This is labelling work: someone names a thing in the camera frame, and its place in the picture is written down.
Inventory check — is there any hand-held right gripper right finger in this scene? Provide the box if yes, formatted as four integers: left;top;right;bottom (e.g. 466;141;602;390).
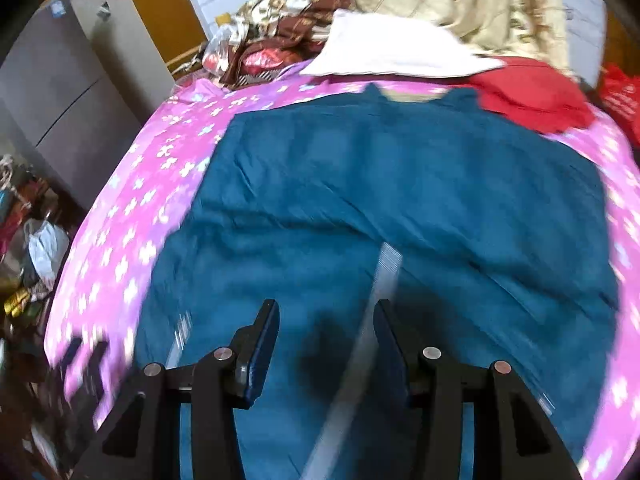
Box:
372;299;583;480

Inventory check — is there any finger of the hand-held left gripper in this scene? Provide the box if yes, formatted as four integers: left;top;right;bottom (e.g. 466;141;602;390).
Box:
61;337;85;388
86;342;110;411

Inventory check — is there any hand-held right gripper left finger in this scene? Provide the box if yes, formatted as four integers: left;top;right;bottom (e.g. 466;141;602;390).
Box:
75;299;281;480

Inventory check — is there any teal down jacket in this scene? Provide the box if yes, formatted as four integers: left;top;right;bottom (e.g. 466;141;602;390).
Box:
135;82;621;480

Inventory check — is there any white plastic bag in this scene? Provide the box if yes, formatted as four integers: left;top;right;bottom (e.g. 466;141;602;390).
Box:
24;219;70;286

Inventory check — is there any pink floral bedsheet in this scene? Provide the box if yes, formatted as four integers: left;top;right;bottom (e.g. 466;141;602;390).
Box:
44;62;640;480

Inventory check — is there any grey refrigerator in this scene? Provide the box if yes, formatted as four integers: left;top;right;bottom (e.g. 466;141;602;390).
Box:
0;0;143;211

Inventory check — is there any red cushion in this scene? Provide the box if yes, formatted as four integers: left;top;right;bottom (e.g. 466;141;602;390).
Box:
467;57;596;135

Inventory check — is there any shiny red packet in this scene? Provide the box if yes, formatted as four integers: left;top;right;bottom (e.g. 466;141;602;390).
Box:
242;50;286;73

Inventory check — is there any white pillow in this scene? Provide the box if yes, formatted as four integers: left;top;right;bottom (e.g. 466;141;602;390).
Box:
300;9;506;79

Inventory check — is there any brown floral quilt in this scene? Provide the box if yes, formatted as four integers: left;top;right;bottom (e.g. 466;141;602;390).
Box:
220;0;341;88

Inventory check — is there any red plastic bag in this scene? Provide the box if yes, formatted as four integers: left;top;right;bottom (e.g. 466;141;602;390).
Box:
597;62;640;143

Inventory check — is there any cream floral quilt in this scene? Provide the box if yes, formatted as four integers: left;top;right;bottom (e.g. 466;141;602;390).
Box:
280;0;571;68

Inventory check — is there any wooden door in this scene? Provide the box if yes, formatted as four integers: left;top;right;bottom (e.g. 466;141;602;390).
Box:
127;0;208;68

